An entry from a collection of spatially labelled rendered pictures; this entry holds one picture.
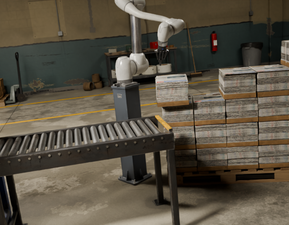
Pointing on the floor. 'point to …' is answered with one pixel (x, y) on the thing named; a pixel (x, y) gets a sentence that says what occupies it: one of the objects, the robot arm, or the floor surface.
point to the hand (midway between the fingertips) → (160, 61)
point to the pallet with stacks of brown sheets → (0, 93)
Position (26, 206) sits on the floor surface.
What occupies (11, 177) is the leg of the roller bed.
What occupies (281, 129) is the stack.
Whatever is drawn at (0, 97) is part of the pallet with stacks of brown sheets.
